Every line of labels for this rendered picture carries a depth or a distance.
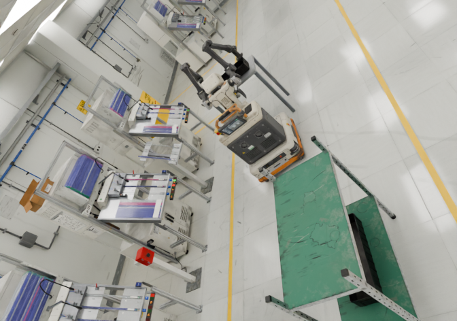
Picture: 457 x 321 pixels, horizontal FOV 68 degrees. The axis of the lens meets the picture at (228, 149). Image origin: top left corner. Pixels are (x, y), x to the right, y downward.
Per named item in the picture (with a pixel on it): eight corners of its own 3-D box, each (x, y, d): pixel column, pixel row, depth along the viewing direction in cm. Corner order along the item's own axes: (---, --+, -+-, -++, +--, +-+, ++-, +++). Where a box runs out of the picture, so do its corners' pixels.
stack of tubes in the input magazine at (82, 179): (103, 164, 411) (83, 152, 398) (89, 197, 374) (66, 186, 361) (97, 169, 417) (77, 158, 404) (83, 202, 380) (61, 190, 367)
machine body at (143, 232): (195, 209, 474) (160, 188, 444) (189, 254, 423) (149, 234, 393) (166, 226, 505) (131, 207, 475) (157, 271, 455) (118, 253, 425)
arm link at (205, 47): (198, 49, 363) (203, 43, 357) (202, 45, 373) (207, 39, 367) (230, 77, 371) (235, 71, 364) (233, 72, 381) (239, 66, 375)
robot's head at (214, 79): (220, 82, 357) (213, 71, 359) (206, 94, 366) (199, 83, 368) (226, 83, 370) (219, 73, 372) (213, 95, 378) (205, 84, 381)
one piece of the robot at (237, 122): (254, 120, 345) (241, 113, 328) (228, 139, 360) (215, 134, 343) (249, 112, 351) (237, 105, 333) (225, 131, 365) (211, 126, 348)
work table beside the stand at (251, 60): (295, 111, 434) (255, 70, 395) (254, 141, 463) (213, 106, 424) (289, 92, 468) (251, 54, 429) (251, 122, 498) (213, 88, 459)
